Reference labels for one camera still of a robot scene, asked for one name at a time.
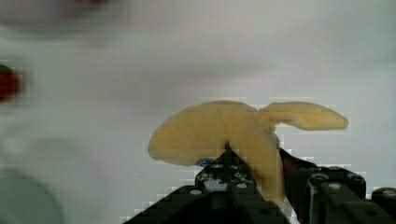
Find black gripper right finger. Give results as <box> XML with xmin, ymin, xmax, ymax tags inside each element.
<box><xmin>279</xmin><ymin>149</ymin><xmax>395</xmax><ymax>224</ymax></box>

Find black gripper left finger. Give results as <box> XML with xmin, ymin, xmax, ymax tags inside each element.
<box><xmin>122</xmin><ymin>146</ymin><xmax>290</xmax><ymax>224</ymax></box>

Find peeled yellow banana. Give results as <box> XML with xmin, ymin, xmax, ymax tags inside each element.
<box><xmin>148</xmin><ymin>101</ymin><xmax>348</xmax><ymax>205</ymax></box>

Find green mug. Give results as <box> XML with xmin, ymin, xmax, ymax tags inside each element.
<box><xmin>0</xmin><ymin>169</ymin><xmax>64</xmax><ymax>224</ymax></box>

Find red strawberry near plate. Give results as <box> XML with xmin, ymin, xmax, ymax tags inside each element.
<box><xmin>0</xmin><ymin>64</ymin><xmax>21</xmax><ymax>104</ymax></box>

